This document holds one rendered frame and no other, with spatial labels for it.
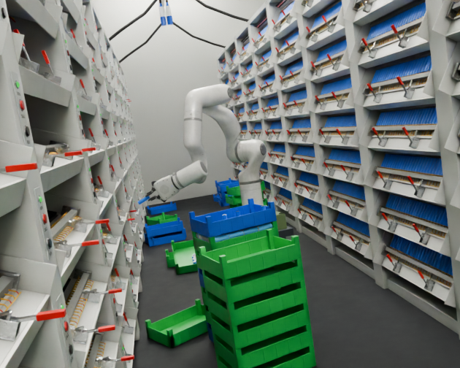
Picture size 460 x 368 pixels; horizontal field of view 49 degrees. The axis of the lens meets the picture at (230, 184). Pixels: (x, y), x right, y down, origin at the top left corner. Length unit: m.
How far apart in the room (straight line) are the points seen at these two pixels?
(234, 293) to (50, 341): 0.89
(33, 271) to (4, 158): 0.19
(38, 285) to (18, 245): 0.07
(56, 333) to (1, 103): 0.38
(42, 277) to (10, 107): 0.27
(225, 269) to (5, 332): 1.05
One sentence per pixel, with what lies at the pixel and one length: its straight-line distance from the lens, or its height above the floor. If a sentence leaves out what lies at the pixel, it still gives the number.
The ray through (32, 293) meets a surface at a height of 0.68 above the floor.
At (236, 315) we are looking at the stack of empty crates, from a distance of 1.73.
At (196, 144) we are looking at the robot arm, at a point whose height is 0.82.
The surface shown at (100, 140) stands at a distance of 2.25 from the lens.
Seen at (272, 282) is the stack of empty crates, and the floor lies 0.35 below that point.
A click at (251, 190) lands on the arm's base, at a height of 0.51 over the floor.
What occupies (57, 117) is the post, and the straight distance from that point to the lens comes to 1.56.
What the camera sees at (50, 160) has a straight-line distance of 1.10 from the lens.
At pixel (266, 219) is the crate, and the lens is 2.05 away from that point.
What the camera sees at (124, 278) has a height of 0.29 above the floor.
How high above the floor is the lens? 0.91
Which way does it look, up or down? 7 degrees down
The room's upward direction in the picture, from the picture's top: 9 degrees counter-clockwise
